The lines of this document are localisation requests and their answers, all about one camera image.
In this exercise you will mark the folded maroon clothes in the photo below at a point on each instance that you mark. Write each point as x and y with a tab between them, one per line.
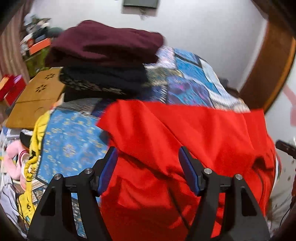
104	44

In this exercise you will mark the blue patchwork bed quilt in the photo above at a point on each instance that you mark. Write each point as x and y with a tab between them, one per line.
69	139

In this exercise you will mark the brown wooden door frame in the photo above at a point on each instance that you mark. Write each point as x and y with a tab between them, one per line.
272	69

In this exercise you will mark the white printed cloth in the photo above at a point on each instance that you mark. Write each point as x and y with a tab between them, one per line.
9	199

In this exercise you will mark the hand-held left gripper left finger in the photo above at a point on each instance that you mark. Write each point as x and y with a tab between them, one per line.
107	172

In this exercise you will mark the brown board with flower cutouts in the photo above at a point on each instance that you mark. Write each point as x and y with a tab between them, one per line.
34	99

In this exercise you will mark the pink cloth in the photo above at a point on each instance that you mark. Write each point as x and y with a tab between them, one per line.
13	157

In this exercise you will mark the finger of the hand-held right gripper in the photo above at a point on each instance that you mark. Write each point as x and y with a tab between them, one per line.
285	148

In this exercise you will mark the striped pink curtain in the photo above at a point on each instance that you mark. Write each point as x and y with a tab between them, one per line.
11	46

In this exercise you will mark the orange box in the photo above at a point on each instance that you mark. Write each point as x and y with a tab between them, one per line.
40	45

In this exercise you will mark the dark grey cushion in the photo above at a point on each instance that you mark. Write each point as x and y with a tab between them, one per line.
55	31

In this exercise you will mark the small wall monitor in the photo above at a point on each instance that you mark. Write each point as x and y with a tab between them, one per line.
141	3

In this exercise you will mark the red box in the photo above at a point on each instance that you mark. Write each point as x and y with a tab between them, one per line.
11	88

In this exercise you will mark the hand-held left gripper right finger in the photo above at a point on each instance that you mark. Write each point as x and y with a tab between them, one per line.
189	172

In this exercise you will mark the red zip jacket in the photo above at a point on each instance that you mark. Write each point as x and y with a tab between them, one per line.
161	139

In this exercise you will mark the folded dark navy clothes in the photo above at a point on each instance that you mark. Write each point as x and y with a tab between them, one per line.
104	78

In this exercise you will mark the pile of clutter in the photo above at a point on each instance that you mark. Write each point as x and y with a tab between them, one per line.
32	27

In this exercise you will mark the yellow printed cloth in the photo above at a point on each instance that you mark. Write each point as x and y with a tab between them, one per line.
34	143

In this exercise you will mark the green patterned box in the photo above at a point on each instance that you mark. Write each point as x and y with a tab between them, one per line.
38	62

